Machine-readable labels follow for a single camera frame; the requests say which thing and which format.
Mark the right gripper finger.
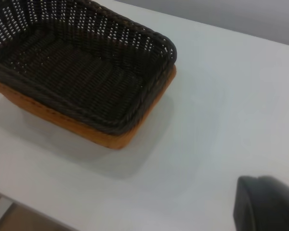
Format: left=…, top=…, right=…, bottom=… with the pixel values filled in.
left=232, top=175, right=289, bottom=231

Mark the light brown wicker basket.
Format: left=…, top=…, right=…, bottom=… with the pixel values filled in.
left=0, top=64, right=178, bottom=150

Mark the dark brown wicker basket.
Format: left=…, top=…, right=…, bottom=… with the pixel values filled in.
left=0, top=0, right=178, bottom=135

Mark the white table leg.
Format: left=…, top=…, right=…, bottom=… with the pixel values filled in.
left=0, top=189, right=15, bottom=228

